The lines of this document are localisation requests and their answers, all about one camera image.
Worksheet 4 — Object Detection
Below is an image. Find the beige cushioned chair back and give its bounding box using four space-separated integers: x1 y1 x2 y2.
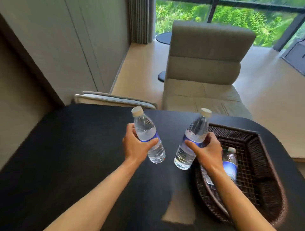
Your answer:
73 91 158 110

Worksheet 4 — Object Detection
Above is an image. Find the clear water bottle blue label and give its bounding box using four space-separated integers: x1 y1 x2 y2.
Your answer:
131 106 166 164
174 108 212 170
204 147 238 191

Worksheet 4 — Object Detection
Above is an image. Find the beige upholstered lounge chair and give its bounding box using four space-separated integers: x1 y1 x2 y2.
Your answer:
163 20 257 120

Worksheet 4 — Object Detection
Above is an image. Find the person's right forearm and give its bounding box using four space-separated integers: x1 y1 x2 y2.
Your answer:
207 164 277 231

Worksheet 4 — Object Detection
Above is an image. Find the dark brown wicker basket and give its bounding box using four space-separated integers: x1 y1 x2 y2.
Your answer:
195 123 288 226

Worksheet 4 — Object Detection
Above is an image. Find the round black side table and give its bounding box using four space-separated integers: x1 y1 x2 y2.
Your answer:
156 32 172 83

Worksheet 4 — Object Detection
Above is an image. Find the person's left forearm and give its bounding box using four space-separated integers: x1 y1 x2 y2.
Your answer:
44 158 139 231

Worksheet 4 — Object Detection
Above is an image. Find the black window frame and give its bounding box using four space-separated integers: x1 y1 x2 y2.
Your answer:
156 0 305 52

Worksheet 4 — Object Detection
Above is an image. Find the person's left hand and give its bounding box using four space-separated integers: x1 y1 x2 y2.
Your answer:
122 123 159 164

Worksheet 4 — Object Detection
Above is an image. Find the dark grey ottoman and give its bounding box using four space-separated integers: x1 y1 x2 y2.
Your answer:
281 38 305 76

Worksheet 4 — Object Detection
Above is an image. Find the grey curtain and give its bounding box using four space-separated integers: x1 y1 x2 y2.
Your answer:
127 0 156 45

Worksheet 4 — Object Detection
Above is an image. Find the person's right hand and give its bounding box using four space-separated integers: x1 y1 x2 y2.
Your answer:
185 132 224 172

